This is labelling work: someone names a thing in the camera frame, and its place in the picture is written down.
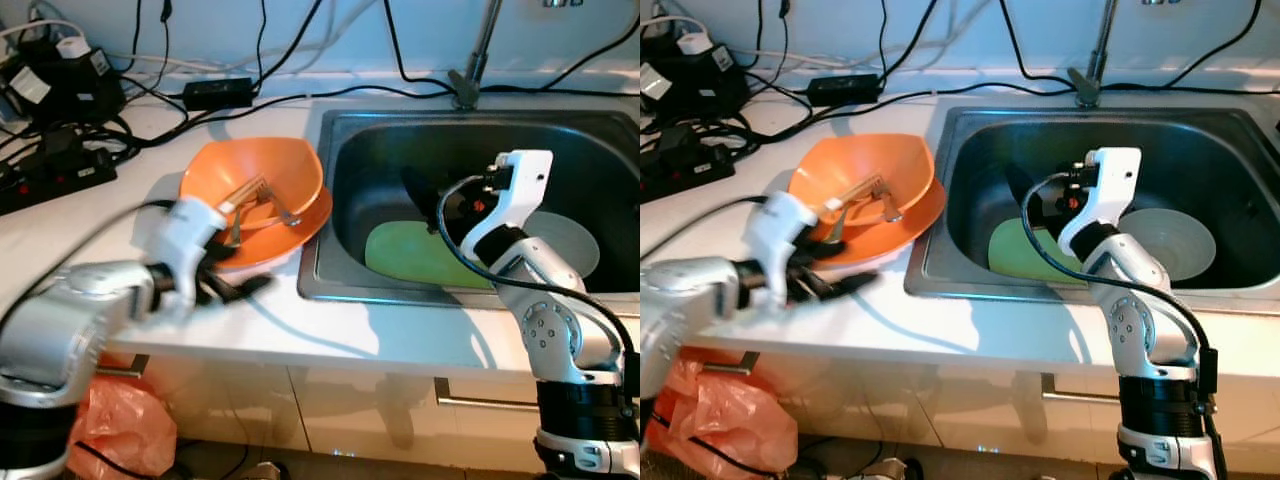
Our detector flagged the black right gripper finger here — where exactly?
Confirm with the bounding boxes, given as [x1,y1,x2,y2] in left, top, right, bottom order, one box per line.
[400,166,446,226]
[1003,163,1046,216]

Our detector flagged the orange plastic bowl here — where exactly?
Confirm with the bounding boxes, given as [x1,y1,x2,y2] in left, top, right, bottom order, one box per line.
[788,133,938,226]
[180,137,326,233]

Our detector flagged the white kitchen cabinet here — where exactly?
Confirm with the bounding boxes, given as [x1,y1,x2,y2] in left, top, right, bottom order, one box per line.
[700,340,1280,471]
[95,345,641,471]

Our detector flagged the metal fork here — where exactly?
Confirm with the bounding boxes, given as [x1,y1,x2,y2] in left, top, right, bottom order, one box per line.
[825,172,906,241]
[218,176,303,247]

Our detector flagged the green plate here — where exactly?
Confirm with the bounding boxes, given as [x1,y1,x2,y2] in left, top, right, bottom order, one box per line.
[988,215,1091,286]
[364,218,496,291]

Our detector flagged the stainless steel sink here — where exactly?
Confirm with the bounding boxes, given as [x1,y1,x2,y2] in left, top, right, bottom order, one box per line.
[298,105,641,313]
[905,103,1280,319]

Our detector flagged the chrome faucet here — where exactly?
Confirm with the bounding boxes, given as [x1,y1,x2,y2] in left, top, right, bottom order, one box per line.
[447,0,506,111]
[1066,0,1119,109]

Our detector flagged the grey plate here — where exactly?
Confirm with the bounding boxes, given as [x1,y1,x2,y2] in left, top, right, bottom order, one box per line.
[520,210,603,281]
[1120,207,1217,281]

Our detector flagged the black power adapter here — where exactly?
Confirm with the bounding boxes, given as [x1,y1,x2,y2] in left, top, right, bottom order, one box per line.
[183,78,256,111]
[806,73,881,107]

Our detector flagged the orange plastic bag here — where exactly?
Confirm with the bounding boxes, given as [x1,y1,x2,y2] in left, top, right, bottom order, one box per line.
[65,352,179,479]
[650,358,796,479]

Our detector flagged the black power strip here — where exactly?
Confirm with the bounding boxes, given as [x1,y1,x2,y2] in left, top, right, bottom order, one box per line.
[0,125,119,216]
[640,125,736,201]

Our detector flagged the black device with white labels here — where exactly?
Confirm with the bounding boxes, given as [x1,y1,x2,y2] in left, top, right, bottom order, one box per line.
[0,35,128,129]
[640,30,751,126]

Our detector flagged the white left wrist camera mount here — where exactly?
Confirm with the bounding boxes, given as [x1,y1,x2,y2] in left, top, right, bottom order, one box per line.
[745,192,836,311]
[148,196,231,323]

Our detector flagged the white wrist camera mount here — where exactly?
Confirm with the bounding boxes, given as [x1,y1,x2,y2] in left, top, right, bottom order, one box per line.
[148,196,231,323]
[1058,147,1143,259]
[462,150,554,263]
[745,192,836,311]

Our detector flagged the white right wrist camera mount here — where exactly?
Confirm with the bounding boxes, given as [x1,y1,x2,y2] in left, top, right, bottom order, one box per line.
[462,150,554,263]
[1058,147,1143,259]

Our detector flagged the silver cabinet handle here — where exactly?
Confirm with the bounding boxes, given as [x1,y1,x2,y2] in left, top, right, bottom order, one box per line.
[433,377,541,413]
[95,353,151,379]
[1040,373,1121,406]
[700,350,759,377]

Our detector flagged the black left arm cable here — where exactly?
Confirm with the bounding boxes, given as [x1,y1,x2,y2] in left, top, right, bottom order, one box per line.
[640,195,776,246]
[0,200,179,336]

